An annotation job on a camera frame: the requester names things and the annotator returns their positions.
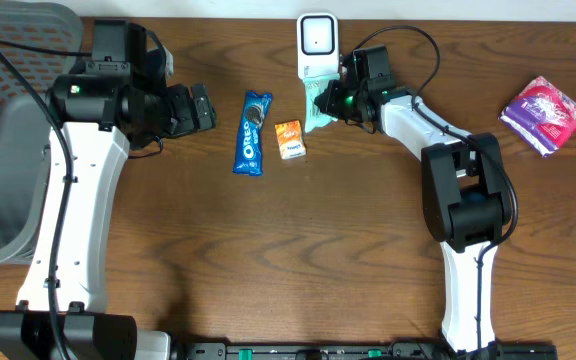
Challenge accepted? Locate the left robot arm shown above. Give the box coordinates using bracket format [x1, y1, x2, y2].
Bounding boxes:
[0, 73, 216, 359]

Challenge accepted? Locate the red purple pad pack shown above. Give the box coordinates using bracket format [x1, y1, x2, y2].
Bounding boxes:
[499, 76, 576, 157]

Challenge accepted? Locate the blue Oreo cookie pack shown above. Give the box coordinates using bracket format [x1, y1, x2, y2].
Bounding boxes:
[233, 91, 273, 176]

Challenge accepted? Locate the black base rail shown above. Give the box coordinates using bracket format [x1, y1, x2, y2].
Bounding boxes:
[168, 340, 558, 360]

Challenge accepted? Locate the mint green wipes pack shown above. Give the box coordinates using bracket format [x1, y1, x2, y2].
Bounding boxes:
[303, 73, 340, 133]

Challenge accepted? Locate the orange tissue packet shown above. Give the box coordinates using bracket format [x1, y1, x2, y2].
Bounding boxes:
[275, 120, 306, 160]

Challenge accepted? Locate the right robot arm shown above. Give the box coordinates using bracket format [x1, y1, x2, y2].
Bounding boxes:
[314, 79, 514, 359]

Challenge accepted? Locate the grey plastic mesh basket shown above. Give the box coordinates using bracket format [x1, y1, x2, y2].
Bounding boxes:
[0, 1, 83, 265]

